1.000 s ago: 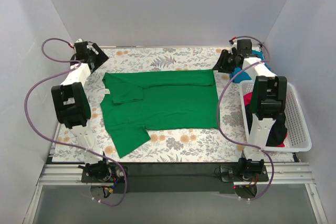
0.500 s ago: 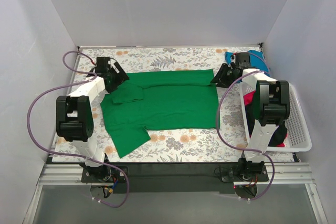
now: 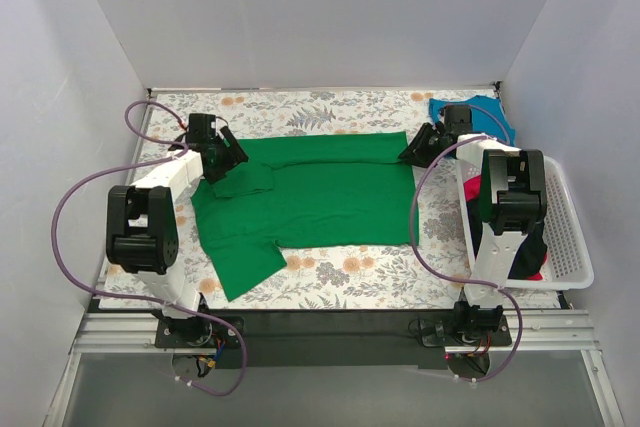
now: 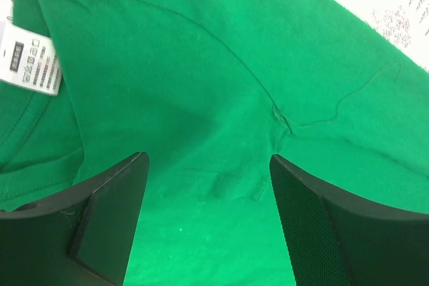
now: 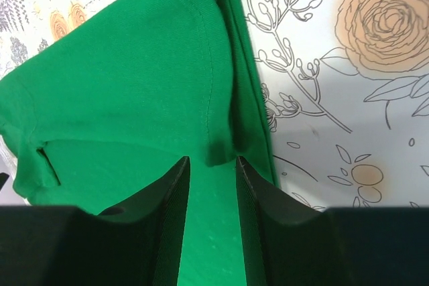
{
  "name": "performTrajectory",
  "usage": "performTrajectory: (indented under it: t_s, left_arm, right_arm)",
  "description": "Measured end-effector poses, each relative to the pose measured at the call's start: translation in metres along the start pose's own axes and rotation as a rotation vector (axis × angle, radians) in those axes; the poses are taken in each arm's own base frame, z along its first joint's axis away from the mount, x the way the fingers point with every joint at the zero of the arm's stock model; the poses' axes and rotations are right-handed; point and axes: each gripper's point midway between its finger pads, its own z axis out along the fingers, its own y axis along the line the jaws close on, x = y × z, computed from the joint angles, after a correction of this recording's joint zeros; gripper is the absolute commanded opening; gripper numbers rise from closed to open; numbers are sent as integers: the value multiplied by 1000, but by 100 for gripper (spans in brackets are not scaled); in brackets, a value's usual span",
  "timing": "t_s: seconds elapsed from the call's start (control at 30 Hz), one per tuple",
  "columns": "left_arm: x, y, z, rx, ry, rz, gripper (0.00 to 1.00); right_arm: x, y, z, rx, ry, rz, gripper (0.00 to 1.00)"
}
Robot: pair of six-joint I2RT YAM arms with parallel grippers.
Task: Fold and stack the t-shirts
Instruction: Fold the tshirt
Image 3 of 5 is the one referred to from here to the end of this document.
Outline green t shirt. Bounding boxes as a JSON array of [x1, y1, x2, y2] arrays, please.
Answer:
[[191, 132, 415, 301]]

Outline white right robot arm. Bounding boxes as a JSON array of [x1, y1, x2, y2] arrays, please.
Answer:
[[398, 104, 547, 346]]

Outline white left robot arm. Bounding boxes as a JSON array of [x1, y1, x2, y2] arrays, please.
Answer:
[[106, 113, 248, 347]]

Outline red t shirt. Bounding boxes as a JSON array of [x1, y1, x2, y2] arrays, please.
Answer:
[[462, 176, 544, 282]]

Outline folded blue t shirt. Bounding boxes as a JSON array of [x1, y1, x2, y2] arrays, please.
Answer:
[[428, 95, 516, 146]]

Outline black t shirt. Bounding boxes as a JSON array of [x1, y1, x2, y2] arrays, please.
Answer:
[[467, 196, 549, 281]]

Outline white plastic laundry basket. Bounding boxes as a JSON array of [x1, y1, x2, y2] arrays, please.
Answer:
[[454, 151, 595, 291]]

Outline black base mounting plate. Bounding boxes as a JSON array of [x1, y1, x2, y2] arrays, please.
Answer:
[[154, 310, 512, 371]]

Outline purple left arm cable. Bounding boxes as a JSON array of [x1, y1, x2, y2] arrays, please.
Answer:
[[50, 100, 248, 397]]

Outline aluminium frame rail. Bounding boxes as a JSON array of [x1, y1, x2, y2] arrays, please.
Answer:
[[73, 309, 600, 353]]

